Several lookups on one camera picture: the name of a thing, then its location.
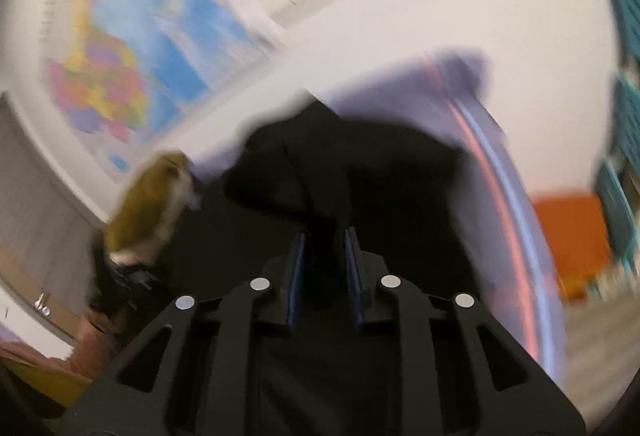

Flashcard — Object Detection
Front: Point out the person's left forearm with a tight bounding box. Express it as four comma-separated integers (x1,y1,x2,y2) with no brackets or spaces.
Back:
70,311,126,367

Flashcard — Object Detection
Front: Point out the teal perforated plastic rack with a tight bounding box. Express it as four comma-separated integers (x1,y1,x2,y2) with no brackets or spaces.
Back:
595,0,640,277

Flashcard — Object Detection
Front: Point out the purple plaid bed sheet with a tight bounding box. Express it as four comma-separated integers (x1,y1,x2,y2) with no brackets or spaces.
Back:
190,46,568,382

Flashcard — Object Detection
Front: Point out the colourful wall map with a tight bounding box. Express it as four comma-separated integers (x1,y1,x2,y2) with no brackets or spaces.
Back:
37,0,278,177

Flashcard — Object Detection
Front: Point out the black garment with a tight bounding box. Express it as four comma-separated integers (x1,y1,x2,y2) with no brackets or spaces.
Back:
90,102,483,436

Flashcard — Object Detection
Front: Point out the orange object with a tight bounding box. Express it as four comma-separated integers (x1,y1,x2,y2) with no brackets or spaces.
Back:
532,196,613,301

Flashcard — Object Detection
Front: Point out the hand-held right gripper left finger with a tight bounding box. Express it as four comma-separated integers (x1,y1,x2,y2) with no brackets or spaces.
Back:
57,231,308,436

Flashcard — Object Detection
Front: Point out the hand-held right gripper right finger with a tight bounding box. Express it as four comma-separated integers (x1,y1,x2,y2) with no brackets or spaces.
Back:
344,226,586,436

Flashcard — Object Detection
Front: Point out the mustard yellow garment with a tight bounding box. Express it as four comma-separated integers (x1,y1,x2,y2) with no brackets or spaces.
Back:
107,151,203,264

